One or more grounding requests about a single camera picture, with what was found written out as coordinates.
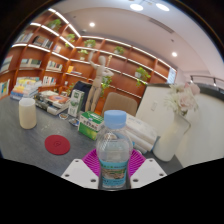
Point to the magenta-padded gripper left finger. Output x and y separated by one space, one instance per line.
78 173

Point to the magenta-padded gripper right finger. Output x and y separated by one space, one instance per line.
148 172

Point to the clear water bottle blue cap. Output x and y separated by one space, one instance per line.
114 150

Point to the blue white paper pack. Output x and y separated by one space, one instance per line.
141 149

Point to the flat round red coaster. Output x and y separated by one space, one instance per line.
57 144

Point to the green white tissue box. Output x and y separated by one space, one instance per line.
89 126

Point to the small snack packet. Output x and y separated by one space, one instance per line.
63 116
74 122

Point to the tall green white carton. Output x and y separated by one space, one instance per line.
76 103

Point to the white counter with dark top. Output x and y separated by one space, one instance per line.
206 133

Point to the tan chair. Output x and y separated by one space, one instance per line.
120 104

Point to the dark book stack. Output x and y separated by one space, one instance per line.
55 101

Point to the cream cup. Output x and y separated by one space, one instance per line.
27 115

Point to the pink white flower bouquet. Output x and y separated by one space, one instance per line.
182 100

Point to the dark navy chair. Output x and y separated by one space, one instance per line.
85 90

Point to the wooden shelf unit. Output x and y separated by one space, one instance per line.
126 66

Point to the ceiling air vent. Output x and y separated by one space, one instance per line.
161 25

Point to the recessed ceiling lights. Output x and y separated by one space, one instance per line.
92 24

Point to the branched ceiling lamp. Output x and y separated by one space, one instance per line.
136 6

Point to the white wall socket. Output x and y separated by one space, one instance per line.
154 106

